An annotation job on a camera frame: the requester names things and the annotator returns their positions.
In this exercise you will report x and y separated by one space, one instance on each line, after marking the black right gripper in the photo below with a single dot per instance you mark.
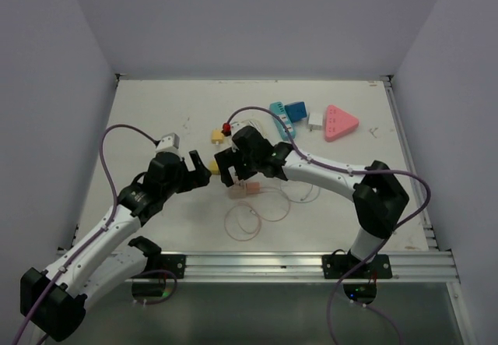
229 157

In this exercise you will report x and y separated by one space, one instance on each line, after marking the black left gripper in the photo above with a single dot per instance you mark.
193 178

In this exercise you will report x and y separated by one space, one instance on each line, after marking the yellow plug adapter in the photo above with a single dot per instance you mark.
214 168

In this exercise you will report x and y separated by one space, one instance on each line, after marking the pink small charger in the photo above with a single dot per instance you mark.
253 187

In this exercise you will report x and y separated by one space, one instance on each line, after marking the yellow usb charger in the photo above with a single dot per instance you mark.
217 137

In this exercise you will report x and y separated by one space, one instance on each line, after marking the teal power strip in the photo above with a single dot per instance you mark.
282 122

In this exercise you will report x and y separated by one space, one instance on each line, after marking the dark blue plug adapter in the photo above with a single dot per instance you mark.
296 111

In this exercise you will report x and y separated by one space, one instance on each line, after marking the white usb charger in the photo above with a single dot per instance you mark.
315 121

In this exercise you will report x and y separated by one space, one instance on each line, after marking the pink triangular socket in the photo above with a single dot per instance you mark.
338 123

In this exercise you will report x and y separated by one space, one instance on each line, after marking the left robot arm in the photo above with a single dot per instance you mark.
57 298

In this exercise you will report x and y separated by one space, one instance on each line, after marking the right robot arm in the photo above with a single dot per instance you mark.
378 197

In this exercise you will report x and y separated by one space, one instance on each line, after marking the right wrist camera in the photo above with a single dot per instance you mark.
229 129

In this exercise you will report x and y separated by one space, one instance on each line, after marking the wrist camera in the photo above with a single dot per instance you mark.
168 144
229 129

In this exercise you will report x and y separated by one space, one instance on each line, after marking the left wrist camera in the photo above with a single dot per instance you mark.
168 144

